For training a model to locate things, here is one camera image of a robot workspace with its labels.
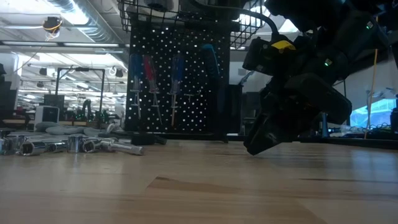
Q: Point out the black hex key set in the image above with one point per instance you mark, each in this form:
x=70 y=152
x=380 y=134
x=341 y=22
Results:
x=146 y=139

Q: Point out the black background monitor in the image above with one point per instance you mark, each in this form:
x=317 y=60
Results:
x=53 y=100

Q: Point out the metal peg hook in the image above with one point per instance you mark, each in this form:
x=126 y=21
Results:
x=189 y=98

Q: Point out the black metal stand frame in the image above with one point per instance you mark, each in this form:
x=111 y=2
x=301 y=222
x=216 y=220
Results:
x=101 y=93

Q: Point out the black aluminium table frame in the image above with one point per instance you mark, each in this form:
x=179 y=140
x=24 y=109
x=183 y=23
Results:
x=357 y=143

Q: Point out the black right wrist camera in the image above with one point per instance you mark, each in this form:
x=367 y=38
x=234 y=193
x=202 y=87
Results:
x=264 y=59

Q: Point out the white box appliance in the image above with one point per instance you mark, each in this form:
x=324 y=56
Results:
x=46 y=115

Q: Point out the blue lit screen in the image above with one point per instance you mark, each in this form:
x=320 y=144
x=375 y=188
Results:
x=373 y=113

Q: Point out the black metal pegboard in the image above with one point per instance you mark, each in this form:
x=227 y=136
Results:
x=192 y=77

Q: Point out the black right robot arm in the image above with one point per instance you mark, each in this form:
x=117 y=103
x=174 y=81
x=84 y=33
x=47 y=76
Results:
x=342 y=18

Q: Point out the silver ventilation duct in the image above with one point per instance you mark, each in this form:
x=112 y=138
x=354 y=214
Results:
x=84 y=21

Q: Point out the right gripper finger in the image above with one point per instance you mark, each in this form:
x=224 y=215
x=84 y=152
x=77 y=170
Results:
x=264 y=137

